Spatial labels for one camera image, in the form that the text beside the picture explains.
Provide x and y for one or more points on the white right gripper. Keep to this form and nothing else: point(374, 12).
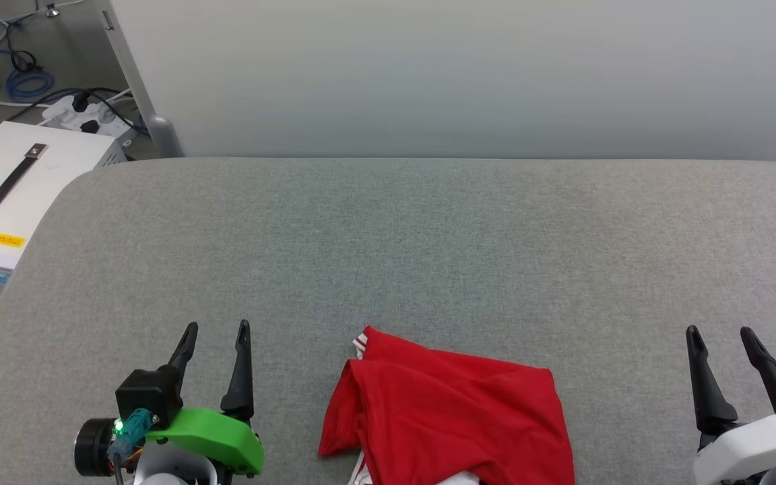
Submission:
point(758, 448)

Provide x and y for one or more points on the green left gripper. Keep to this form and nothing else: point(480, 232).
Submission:
point(216, 438)

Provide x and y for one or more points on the red and white garment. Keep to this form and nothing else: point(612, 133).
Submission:
point(455, 424)

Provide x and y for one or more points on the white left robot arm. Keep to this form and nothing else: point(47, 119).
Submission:
point(172, 471)

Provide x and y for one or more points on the white power strip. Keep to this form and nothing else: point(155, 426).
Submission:
point(88, 118)

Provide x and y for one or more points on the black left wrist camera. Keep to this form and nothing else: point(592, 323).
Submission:
point(142, 404)

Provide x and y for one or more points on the grey partition frame post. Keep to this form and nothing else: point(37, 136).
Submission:
point(149, 81)

